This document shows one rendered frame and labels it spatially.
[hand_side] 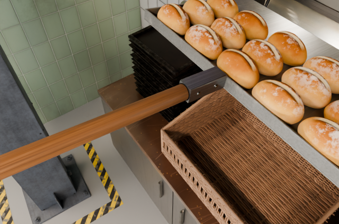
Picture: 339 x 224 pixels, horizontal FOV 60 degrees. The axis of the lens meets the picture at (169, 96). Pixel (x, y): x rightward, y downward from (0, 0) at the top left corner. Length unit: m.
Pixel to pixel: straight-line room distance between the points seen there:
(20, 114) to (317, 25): 1.09
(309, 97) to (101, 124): 0.37
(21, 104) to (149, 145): 0.51
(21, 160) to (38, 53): 1.42
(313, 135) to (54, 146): 0.38
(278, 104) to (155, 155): 0.75
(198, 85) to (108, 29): 1.45
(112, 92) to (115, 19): 0.62
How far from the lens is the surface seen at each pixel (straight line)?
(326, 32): 1.07
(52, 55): 1.86
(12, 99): 1.18
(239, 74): 0.57
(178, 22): 0.68
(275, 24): 0.85
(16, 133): 1.30
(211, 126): 1.28
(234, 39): 0.67
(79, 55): 1.93
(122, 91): 1.43
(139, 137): 1.25
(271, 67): 0.62
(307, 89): 0.59
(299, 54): 0.68
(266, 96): 0.53
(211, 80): 0.53
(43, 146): 0.43
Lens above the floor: 1.61
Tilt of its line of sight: 48 degrees down
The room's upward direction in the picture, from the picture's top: straight up
